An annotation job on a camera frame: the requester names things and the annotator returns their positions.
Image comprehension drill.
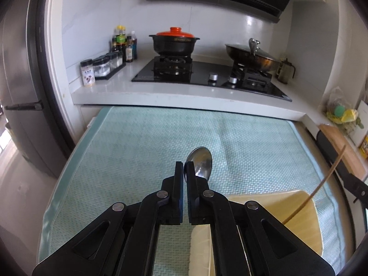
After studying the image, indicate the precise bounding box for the metal spoon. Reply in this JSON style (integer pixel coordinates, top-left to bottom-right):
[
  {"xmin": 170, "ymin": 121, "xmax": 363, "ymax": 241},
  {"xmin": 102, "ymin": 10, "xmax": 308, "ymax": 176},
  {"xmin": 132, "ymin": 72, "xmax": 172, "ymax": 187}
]
[{"xmin": 185, "ymin": 147, "xmax": 213, "ymax": 189}]

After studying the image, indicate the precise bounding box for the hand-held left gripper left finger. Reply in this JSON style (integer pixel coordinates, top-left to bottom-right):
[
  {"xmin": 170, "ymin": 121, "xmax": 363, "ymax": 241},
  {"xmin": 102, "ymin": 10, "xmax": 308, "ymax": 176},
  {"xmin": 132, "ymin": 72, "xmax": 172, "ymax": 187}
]
[{"xmin": 32, "ymin": 161, "xmax": 184, "ymax": 276}]

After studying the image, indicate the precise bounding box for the glass wok lid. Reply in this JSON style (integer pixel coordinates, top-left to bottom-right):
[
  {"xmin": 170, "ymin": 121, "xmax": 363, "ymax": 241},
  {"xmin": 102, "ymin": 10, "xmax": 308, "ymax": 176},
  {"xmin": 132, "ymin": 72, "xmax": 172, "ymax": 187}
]
[{"xmin": 227, "ymin": 38, "xmax": 278, "ymax": 61}]

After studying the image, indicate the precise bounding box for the pale green woven mat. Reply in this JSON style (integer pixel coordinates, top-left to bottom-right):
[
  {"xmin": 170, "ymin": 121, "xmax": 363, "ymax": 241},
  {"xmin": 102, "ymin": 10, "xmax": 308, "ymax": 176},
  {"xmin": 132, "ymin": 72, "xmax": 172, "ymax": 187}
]
[{"xmin": 37, "ymin": 105, "xmax": 355, "ymax": 276}]

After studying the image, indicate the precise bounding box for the dark soy sauce bottle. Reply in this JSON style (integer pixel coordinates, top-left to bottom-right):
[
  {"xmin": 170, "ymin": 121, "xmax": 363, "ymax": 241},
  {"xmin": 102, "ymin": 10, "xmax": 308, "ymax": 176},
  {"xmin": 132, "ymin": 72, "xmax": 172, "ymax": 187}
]
[{"xmin": 112, "ymin": 36, "xmax": 124, "ymax": 55}]

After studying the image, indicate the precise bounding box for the orange pot lid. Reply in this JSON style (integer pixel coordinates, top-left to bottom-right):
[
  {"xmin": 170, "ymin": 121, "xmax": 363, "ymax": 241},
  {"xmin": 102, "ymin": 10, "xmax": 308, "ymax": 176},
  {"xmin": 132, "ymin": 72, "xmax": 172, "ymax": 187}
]
[{"xmin": 156, "ymin": 27, "xmax": 195, "ymax": 38}]

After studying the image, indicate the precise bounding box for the wooden chopstick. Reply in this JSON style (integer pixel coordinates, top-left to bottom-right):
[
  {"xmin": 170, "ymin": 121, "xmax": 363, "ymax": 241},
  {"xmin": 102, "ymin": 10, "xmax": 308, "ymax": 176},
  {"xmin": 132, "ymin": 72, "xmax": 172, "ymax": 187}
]
[{"xmin": 282, "ymin": 145, "xmax": 346, "ymax": 225}]

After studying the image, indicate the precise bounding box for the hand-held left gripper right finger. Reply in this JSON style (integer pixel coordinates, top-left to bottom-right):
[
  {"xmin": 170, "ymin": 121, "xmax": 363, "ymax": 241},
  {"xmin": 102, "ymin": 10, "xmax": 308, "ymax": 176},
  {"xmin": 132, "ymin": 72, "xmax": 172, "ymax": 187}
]
[{"xmin": 184, "ymin": 161, "xmax": 335, "ymax": 276}]

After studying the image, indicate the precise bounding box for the cream ribbed utensil holder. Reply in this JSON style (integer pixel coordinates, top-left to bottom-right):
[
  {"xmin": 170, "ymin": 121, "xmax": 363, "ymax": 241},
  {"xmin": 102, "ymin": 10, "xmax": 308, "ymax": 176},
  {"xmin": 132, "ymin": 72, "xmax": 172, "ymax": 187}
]
[{"xmin": 188, "ymin": 190, "xmax": 322, "ymax": 276}]

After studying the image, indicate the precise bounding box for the small brown label bottle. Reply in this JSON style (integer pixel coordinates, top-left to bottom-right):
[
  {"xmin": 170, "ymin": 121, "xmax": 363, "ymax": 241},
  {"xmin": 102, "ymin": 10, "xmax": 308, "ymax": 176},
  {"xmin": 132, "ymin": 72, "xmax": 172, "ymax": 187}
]
[{"xmin": 125, "ymin": 36, "xmax": 134, "ymax": 63}]

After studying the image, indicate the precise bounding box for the grey refrigerator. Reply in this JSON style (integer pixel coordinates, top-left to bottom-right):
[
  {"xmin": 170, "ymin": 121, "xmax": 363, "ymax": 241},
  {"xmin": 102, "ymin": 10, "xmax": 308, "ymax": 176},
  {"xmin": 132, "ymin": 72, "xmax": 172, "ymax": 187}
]
[{"xmin": 0, "ymin": 0, "xmax": 72, "ymax": 179}]

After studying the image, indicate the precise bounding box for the black clay pot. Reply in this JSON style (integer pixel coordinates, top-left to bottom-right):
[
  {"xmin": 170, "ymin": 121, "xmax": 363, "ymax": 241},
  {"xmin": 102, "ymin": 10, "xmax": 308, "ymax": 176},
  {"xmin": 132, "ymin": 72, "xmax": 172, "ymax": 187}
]
[{"xmin": 149, "ymin": 34, "xmax": 201, "ymax": 56}]

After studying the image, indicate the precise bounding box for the black gas cooktop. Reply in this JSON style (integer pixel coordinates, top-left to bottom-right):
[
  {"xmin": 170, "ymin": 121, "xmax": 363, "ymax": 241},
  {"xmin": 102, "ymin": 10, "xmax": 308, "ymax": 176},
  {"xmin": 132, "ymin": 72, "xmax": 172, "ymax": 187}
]
[{"xmin": 131, "ymin": 55, "xmax": 292, "ymax": 102}]

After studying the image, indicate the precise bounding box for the yellow cap green label bottle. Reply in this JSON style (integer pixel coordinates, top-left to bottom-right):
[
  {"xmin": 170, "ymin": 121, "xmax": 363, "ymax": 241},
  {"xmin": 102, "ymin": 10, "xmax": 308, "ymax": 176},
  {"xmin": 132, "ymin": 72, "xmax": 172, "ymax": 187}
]
[{"xmin": 115, "ymin": 25, "xmax": 127, "ymax": 46}]

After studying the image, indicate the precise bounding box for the clear plastic bag of packets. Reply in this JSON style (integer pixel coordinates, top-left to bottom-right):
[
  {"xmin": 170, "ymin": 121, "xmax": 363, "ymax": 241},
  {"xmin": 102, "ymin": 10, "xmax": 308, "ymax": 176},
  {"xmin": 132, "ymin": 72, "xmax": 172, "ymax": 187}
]
[{"xmin": 326, "ymin": 87, "xmax": 364, "ymax": 134}]

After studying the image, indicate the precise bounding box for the yellow box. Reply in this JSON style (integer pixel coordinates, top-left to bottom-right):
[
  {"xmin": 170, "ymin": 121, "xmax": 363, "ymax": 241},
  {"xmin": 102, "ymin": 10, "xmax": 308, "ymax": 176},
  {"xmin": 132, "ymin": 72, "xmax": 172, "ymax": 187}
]
[{"xmin": 359, "ymin": 136, "xmax": 368, "ymax": 159}]

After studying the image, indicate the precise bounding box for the dark metal wok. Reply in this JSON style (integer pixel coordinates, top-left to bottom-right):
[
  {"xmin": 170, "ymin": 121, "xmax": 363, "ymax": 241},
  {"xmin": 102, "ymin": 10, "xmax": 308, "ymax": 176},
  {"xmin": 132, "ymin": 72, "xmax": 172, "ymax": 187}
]
[{"xmin": 225, "ymin": 43, "xmax": 280, "ymax": 73}]

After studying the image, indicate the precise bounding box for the white cap dark bottle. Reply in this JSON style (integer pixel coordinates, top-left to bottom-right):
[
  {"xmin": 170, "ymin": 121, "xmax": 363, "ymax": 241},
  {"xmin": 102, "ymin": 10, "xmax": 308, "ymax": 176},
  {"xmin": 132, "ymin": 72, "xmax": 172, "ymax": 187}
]
[{"xmin": 131, "ymin": 31, "xmax": 138, "ymax": 61}]

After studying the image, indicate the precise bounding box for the white label spice jar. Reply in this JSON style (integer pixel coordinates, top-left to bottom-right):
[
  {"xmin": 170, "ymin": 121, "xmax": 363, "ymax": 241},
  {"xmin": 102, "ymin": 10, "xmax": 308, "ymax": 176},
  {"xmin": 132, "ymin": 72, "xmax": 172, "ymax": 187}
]
[{"xmin": 80, "ymin": 59, "xmax": 95, "ymax": 87}]

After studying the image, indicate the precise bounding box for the glass oil jar black handle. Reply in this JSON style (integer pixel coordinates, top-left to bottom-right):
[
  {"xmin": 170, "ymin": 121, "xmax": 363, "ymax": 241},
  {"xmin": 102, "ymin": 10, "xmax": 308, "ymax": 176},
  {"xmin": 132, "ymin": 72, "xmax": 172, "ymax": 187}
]
[{"xmin": 276, "ymin": 58, "xmax": 296, "ymax": 84}]

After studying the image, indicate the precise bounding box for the white card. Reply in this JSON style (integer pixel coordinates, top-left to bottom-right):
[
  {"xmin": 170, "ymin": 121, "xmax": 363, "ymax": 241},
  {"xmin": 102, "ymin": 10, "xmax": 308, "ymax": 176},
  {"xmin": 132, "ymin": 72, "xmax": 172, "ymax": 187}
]
[{"xmin": 356, "ymin": 100, "xmax": 368, "ymax": 148}]

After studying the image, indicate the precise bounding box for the wooden cutting board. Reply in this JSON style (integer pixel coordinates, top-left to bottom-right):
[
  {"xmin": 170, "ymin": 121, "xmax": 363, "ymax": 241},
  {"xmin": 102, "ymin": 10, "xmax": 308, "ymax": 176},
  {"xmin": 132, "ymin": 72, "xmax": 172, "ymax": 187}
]
[{"xmin": 319, "ymin": 124, "xmax": 368, "ymax": 180}]

